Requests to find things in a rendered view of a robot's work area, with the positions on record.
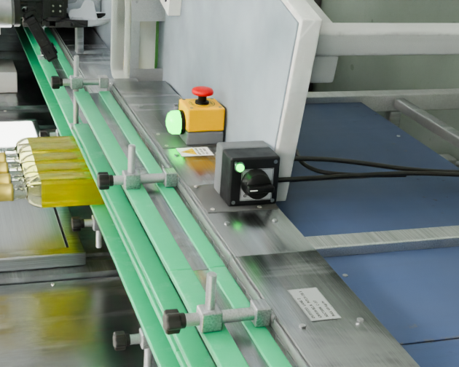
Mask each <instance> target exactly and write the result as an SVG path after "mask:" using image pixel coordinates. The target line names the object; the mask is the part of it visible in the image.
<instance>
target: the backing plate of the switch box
mask: <svg viewBox="0 0 459 367"><path fill-rule="evenodd" d="M189 187H190V189H191V190H192V192H193V193H194V194H195V196H196V198H197V199H198V200H199V201H200V203H201V205H202V206H203V207H204V208H205V210H206V212H207V213H224V212H236V211H247V210H269V209H279V207H278V206H277V205H276V204H264V205H241V206H228V205H227V204H226V202H225V201H224V200H223V199H222V198H221V196H220V194H219V193H218V192H217V191H216V190H215V189H214V184H203V185H189Z"/></svg>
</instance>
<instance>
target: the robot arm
mask: <svg viewBox="0 0 459 367"><path fill-rule="evenodd" d="M23 7H26V8H23ZM105 15H106V13H105V12H96V11H95V5H94V3H93V1H91V0H77V1H76V2H75V3H71V4H68V0H0V28H11V27H12V25H13V26H14V27H20V18H21V17H24V20H25V23H26V24H27V26H28V27H29V29H30V31H31V33H32V34H33V36H34V38H35V40H36V42H37V43H38V45H39V47H40V51H41V54H42V56H44V59H45V60H46V59H47V61H48V62H51V61H53V60H55V59H57V58H58V55H57V53H58V51H57V48H56V46H55V45H54V44H53V43H51V42H50V40H49V39H48V37H47V35H46V33H45V32H44V29H43V28H42V27H43V26H46V27H50V28H62V27H64V28H84V27H93V26H99V25H104V24H106V23H108V22H110V19H109V18H102V17H103V16H105Z"/></svg>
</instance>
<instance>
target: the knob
mask: <svg viewBox="0 0 459 367"><path fill-rule="evenodd" d="M274 188H275V187H274V186H273V185H272V184H271V181H270V179H269V177H268V175H267V174H266V172H264V171H263V170H260V169H253V170H249V171H248V172H247V173H246V174H245V175H244V176H243V178H242V180H241V189H242V190H243V192H244V193H245V194H246V195H248V196H249V197H250V198H252V199H255V200H259V199H261V198H264V197H266V196H267V195H268V194H269V193H270V192H274Z"/></svg>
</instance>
